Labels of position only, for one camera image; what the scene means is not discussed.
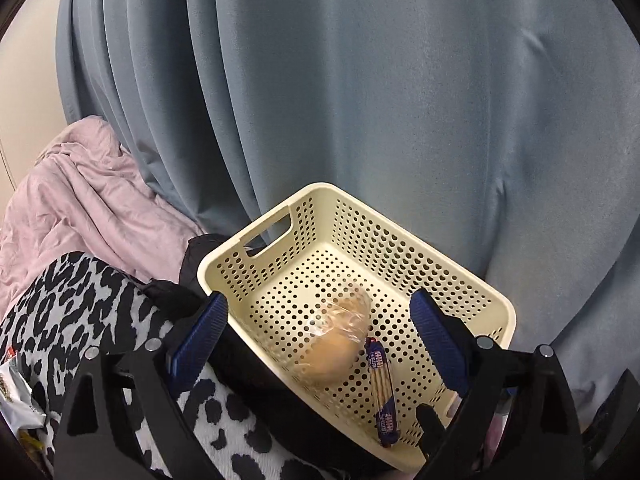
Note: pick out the bread bun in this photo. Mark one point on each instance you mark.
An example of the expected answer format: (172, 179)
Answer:
(330, 355)

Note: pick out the pink blanket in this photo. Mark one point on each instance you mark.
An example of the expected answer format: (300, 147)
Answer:
(85, 195)

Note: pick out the blue-grey curtain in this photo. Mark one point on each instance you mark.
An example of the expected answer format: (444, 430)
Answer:
(350, 85)

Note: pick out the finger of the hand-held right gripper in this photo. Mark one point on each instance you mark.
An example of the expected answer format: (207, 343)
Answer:
(431, 425)

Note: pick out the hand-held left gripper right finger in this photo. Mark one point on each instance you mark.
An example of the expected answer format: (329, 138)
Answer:
(440, 345)

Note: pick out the cream perforated plastic basket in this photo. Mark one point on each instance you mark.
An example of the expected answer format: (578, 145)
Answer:
(325, 240)

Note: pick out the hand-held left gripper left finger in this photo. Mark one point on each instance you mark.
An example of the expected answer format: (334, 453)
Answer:
(200, 335)

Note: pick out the cream wardrobe door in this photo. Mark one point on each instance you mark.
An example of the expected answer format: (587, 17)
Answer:
(30, 70)

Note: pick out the blue cracker stick packet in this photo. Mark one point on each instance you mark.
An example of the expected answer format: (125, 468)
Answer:
(382, 390)

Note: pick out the white snack packet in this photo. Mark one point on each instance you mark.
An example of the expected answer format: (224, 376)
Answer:
(15, 400)

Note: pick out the leopard print blanket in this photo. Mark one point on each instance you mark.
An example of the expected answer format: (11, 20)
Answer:
(65, 300)

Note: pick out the black cloth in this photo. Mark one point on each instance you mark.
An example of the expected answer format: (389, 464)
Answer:
(170, 300)

